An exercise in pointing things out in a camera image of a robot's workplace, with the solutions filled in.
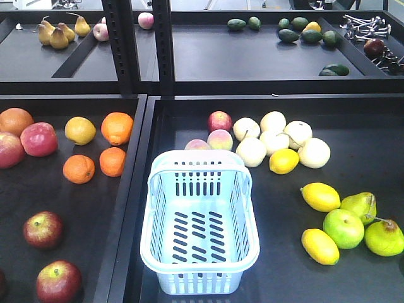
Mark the small orange right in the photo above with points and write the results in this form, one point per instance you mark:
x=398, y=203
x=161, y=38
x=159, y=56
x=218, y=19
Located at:
x=112, y=161

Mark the red apple middle left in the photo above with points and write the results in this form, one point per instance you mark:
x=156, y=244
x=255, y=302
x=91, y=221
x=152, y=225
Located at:
x=44, y=230

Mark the red apple front left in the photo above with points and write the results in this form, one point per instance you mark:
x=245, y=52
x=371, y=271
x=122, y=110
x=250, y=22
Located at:
x=59, y=281

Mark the light blue plastic basket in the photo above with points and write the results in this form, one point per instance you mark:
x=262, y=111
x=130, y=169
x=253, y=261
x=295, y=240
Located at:
x=199, y=231

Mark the green apple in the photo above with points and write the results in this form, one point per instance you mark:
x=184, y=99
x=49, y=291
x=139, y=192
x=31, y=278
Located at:
x=344, y=227

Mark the yellow lemon right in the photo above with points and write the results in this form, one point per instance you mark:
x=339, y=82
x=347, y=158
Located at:
x=320, y=196

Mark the avocados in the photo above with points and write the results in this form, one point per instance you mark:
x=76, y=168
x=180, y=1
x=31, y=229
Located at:
x=299, y=29

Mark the pink red apple left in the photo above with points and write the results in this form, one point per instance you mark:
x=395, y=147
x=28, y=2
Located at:
x=12, y=151

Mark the small orange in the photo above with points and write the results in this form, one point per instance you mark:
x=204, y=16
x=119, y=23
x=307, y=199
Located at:
x=112, y=161
x=79, y=169

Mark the yellow lemon middle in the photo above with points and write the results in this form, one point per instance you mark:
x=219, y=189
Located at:
x=283, y=161

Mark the brown pears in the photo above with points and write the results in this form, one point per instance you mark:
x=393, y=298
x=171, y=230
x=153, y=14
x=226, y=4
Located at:
x=61, y=35

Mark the orange far left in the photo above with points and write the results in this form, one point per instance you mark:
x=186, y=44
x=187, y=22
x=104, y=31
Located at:
x=14, y=120

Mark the pink yellow peach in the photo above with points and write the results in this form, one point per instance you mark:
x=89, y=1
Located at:
x=220, y=139

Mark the yellow green pear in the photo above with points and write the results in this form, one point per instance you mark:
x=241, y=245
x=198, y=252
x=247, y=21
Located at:
x=383, y=237

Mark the pink red apple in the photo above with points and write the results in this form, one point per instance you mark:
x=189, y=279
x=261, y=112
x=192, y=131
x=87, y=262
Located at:
x=12, y=151
x=39, y=139

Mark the large orange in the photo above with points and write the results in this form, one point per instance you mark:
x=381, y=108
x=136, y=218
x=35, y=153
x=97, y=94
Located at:
x=116, y=128

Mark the white pear group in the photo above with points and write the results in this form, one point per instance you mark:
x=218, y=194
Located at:
x=273, y=133

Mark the yellow lemon front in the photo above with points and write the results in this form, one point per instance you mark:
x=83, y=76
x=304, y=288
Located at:
x=320, y=246

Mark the yellow lemon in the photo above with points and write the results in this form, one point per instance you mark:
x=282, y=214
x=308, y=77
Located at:
x=320, y=196
x=320, y=246
x=283, y=161

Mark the black wooden produce stand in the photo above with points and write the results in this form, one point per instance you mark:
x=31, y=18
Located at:
x=169, y=80

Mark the yellow apple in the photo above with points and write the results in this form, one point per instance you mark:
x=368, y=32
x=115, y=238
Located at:
x=80, y=130

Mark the small orange left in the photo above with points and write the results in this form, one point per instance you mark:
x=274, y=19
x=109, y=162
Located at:
x=79, y=169

